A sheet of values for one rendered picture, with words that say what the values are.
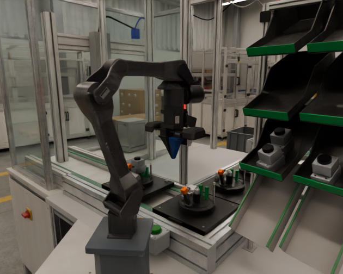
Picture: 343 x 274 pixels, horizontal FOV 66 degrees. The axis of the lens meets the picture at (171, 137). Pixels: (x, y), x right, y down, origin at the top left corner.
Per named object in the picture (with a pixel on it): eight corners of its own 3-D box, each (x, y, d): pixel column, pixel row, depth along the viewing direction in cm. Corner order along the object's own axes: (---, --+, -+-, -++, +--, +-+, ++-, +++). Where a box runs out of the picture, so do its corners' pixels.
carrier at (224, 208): (204, 237, 85) (206, 201, 82) (152, 212, 101) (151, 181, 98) (240, 209, 103) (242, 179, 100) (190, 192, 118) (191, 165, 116)
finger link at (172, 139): (176, 139, 72) (189, 135, 77) (166, 137, 74) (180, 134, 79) (176, 163, 74) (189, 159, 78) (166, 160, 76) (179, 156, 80)
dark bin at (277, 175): (282, 182, 69) (277, 160, 66) (240, 168, 79) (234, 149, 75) (329, 126, 82) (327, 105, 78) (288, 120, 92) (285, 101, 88)
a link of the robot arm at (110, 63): (95, 105, 54) (92, 50, 51) (77, 102, 59) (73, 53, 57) (191, 99, 73) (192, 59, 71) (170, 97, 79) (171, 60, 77)
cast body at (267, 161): (269, 176, 72) (265, 155, 68) (257, 170, 75) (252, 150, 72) (291, 160, 74) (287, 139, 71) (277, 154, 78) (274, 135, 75)
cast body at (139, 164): (135, 174, 118) (135, 160, 117) (129, 172, 121) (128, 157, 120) (149, 169, 125) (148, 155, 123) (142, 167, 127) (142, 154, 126)
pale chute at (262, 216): (273, 253, 72) (267, 247, 69) (233, 231, 82) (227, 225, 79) (314, 168, 80) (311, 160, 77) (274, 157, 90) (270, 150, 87)
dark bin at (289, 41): (294, 54, 62) (291, 21, 58) (247, 57, 72) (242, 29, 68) (344, 14, 75) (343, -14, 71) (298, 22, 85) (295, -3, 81)
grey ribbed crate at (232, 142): (280, 162, 264) (282, 139, 259) (225, 150, 304) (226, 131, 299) (293, 153, 295) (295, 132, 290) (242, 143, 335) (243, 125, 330)
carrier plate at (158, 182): (135, 204, 107) (135, 199, 107) (101, 187, 123) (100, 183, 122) (174, 186, 125) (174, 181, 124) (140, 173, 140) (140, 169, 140)
